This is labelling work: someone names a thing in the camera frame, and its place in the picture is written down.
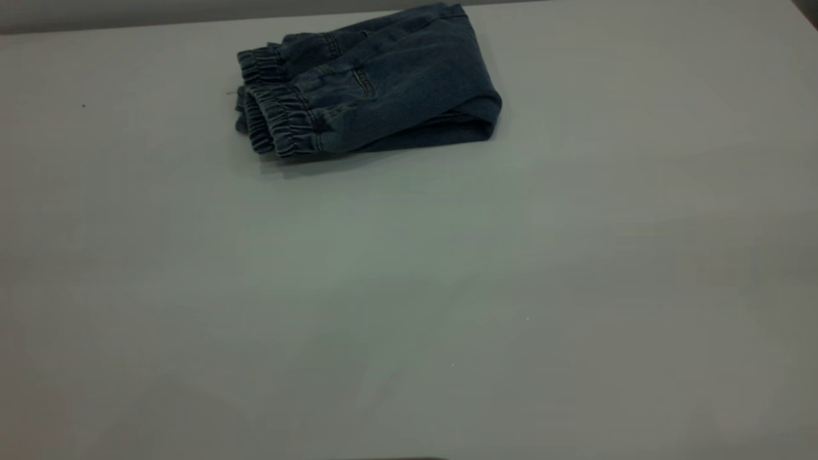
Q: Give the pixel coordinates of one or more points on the blue denim pants basketball print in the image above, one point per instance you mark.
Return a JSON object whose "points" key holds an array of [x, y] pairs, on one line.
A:
{"points": [[383, 83]]}

